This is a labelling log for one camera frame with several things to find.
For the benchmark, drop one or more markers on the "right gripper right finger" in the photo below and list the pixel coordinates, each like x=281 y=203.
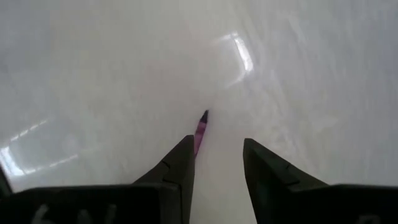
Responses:
x=295 y=202

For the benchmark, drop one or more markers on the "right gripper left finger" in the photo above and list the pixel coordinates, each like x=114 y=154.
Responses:
x=124 y=205

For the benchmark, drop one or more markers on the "purple crayon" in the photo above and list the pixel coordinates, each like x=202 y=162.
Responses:
x=201 y=130

